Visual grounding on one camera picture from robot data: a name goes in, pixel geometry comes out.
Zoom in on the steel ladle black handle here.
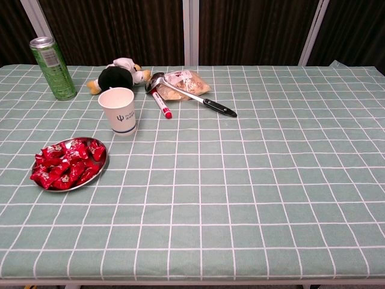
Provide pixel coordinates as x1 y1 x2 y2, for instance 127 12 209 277
144 72 238 118

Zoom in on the red white marker pen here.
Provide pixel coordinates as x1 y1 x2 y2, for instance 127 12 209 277
150 88 173 120

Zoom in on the dark brown curtain panel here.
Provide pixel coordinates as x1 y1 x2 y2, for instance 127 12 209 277
38 0 185 66
0 0 40 67
198 0 320 66
306 0 385 76

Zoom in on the clear snack bag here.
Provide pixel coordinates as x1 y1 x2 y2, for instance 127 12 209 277
156 69 212 102

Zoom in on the white partition post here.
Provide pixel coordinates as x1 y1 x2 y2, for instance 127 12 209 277
19 0 54 40
297 0 331 67
182 0 200 66

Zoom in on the green drink can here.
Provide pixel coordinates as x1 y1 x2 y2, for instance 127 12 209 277
29 36 78 101

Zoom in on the round steel plate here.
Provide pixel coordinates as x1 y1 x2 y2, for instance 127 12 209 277
31 137 109 193

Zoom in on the green checked tablecloth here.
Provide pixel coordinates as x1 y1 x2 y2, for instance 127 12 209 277
0 60 385 279

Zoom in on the black white plush penguin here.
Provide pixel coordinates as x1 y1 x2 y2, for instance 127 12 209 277
86 57 152 96

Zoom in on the white paper cup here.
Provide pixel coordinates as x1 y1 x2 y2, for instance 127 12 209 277
97 87 138 137

